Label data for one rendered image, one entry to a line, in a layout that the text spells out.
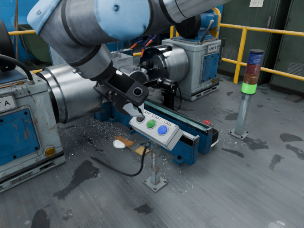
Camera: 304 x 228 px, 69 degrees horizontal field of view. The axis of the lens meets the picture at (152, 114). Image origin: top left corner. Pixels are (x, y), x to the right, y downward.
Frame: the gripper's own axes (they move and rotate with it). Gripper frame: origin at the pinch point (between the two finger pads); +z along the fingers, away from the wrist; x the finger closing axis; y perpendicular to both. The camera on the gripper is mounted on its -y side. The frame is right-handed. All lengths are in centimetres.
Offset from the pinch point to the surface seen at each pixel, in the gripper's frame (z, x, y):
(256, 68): 31, -49, -8
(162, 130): 5.3, 0.4, -6.0
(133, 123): 6.0, 2.7, 5.9
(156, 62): 32, -40, 44
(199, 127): 35.6, -16.1, 1.0
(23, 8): 75, -110, 547
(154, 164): 19.8, 8.9, -1.5
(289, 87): 281, -225, 45
